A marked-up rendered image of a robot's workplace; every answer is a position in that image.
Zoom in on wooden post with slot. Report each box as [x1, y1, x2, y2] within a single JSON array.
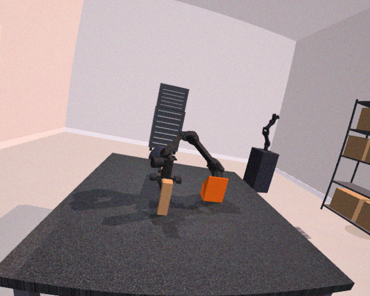
[[157, 178, 173, 216]]

